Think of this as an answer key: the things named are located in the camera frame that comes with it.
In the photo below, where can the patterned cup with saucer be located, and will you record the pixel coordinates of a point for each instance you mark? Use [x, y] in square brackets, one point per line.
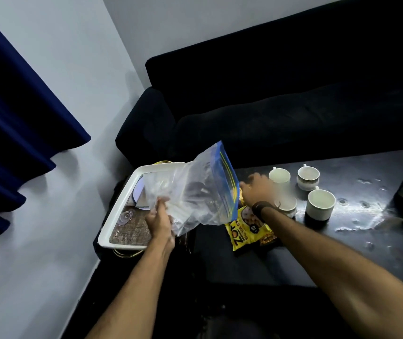
[308, 177]

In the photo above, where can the plain white cup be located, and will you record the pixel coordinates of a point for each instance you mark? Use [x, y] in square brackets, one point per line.
[280, 176]

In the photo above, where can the person's left hand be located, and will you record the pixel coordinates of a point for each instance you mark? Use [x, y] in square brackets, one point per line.
[159, 227]

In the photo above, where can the black wristband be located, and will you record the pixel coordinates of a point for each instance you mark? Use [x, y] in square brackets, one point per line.
[260, 209]

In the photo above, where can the black sofa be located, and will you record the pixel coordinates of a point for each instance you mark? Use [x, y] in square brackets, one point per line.
[275, 84]

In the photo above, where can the person's left forearm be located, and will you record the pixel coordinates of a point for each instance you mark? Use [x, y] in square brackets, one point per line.
[131, 296]

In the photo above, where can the person's right fingers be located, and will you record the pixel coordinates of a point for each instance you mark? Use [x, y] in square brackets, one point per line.
[246, 187]

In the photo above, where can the person's right hand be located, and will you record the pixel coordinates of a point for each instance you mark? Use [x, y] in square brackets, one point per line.
[260, 189]

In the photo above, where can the person's right forearm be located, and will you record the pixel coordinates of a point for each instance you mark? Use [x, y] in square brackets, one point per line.
[328, 264]

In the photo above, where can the small white patterned cup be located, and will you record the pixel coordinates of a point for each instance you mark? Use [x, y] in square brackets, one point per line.
[288, 205]

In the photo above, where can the clear zip bag blue seal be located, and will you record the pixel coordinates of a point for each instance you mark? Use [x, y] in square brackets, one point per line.
[194, 194]

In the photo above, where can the blue curtain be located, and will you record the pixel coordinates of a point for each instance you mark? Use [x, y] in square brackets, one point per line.
[10, 119]

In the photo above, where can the brown woven mat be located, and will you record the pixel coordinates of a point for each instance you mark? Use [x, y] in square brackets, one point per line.
[131, 232]

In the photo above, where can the white plastic tray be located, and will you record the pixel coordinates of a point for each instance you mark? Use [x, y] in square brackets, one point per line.
[162, 165]

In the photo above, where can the clear glass lid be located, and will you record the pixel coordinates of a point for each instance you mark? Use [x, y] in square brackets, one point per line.
[128, 217]

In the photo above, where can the white cup dark base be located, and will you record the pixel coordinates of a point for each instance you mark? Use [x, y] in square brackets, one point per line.
[320, 206]

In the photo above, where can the white round plate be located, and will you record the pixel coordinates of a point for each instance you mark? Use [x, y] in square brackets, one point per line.
[138, 190]

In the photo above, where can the person's left fingers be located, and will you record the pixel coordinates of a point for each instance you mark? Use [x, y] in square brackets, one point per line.
[159, 207]

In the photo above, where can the yellow snack packet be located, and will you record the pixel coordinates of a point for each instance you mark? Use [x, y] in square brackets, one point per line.
[240, 233]

